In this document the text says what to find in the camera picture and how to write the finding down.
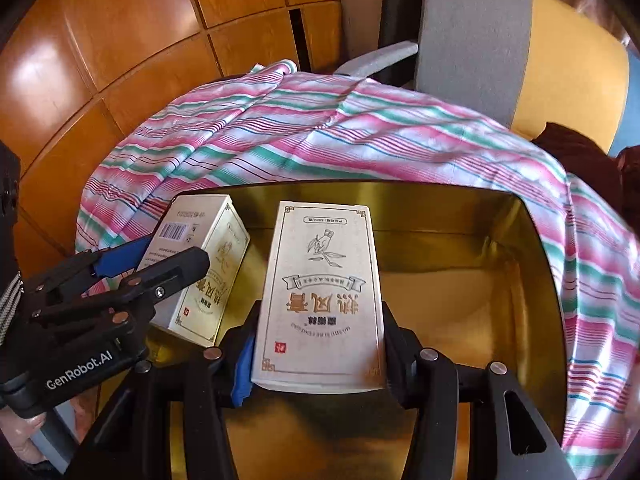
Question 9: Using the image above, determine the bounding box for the cream tea box with barcode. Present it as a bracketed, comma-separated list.
[138, 194, 250, 347]

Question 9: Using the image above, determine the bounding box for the cream tea box with print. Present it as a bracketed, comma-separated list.
[252, 202, 385, 394]

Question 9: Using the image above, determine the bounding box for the left hand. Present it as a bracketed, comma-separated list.
[0, 406, 46, 464]

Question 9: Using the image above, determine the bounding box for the gold metal tin tray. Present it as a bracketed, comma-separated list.
[224, 181, 567, 479]

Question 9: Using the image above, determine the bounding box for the pink striped cloth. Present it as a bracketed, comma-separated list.
[75, 60, 639, 479]

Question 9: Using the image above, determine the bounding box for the wooden wardrobe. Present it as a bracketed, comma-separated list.
[1, 0, 344, 275]

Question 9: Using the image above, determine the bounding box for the dark brown blanket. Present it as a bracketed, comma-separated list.
[533, 122, 640, 234]

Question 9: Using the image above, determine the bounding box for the grey yellow blue chair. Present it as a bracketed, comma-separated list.
[337, 0, 639, 156]

